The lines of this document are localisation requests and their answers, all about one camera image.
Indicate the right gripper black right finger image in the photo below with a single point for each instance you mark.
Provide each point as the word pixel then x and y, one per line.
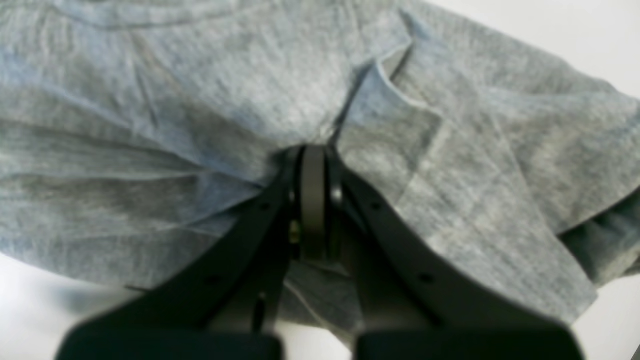
pixel 415 304

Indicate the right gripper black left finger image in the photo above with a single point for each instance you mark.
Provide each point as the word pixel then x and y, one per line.
pixel 224 305

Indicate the grey T-shirt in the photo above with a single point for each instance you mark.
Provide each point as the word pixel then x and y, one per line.
pixel 135 132

